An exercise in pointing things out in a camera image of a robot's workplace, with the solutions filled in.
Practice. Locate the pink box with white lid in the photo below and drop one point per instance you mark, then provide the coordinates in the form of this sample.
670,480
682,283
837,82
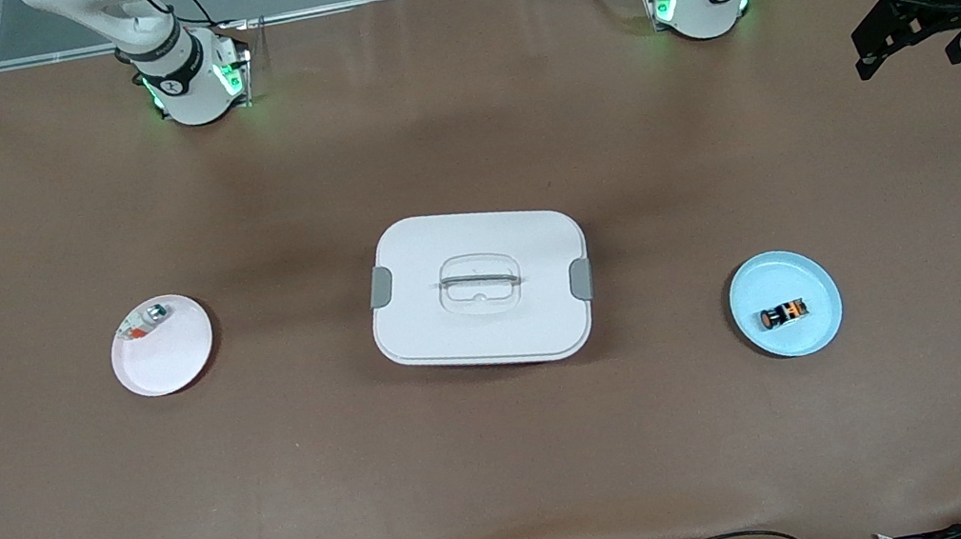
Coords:
490,331

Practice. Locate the pink round plate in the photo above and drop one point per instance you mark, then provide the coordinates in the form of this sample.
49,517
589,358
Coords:
167,362

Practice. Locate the light blue round plate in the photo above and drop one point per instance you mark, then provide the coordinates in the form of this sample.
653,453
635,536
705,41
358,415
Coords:
780,275

